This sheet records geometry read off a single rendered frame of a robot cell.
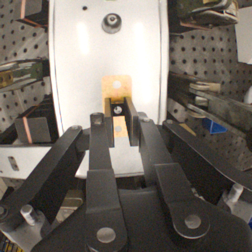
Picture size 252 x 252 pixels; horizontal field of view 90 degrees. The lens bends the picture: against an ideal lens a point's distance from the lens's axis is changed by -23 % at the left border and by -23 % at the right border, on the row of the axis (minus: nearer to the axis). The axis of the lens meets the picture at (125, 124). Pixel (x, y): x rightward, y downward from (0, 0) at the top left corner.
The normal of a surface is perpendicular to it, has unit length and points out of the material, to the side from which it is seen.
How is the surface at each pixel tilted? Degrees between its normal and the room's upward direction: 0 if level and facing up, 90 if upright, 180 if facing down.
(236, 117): 81
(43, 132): 0
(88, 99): 0
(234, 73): 0
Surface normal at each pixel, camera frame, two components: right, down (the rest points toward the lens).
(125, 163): 0.11, 0.39
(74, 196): -0.01, -0.91
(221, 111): -0.97, 0.11
